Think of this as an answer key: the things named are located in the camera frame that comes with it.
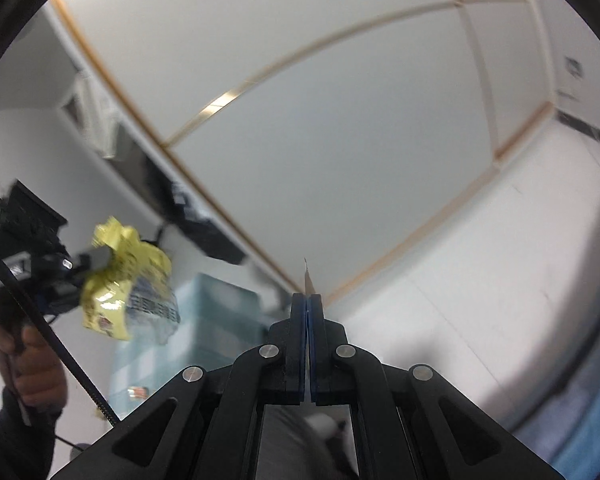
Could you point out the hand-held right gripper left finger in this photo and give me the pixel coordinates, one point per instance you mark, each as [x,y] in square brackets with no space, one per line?
[299,330]

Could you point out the yellow snack packet clear window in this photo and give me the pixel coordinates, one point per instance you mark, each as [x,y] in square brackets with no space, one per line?
[125,285]

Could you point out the person's left forearm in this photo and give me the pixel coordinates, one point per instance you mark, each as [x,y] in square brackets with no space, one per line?
[10,440]

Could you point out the brown foil sachet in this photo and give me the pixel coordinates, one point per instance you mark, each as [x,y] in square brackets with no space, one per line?
[308,282]

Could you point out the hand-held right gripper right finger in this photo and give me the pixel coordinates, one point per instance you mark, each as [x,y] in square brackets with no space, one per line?
[317,330]

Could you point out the dark blurred object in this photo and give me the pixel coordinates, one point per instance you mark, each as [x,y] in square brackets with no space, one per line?
[195,215]

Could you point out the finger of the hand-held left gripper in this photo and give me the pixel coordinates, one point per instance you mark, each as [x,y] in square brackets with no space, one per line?
[97,258]

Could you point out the person's left hand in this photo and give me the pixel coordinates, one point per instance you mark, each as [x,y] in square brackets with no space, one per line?
[35,370]

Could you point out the white air conditioner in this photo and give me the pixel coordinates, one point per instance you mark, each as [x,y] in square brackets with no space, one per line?
[92,115]

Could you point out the teal checkered tablecloth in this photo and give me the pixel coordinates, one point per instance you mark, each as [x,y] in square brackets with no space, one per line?
[215,325]

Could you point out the blue blurred cloth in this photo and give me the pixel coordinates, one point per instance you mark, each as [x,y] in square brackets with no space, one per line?
[590,425]

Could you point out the small ceiling fixture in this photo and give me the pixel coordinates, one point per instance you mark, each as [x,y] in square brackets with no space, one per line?
[575,67]

